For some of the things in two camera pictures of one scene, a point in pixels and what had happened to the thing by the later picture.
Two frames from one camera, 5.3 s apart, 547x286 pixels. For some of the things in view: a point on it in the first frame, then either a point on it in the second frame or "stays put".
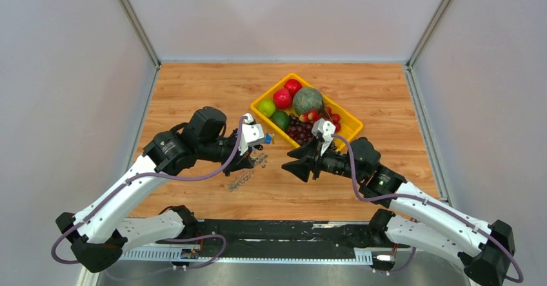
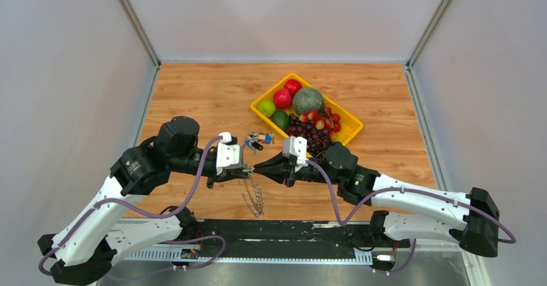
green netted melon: x=306 y=99 stays put
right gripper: x=301 y=168 -> x=280 y=169
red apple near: x=282 y=98 stays put
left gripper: x=239 y=162 -> x=229 y=174
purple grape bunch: x=300 y=132 stays put
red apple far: x=293 y=85 stays put
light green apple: x=266 y=108 stays put
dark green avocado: x=281 y=119 stays put
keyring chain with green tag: x=260 y=160 -> x=253 y=196
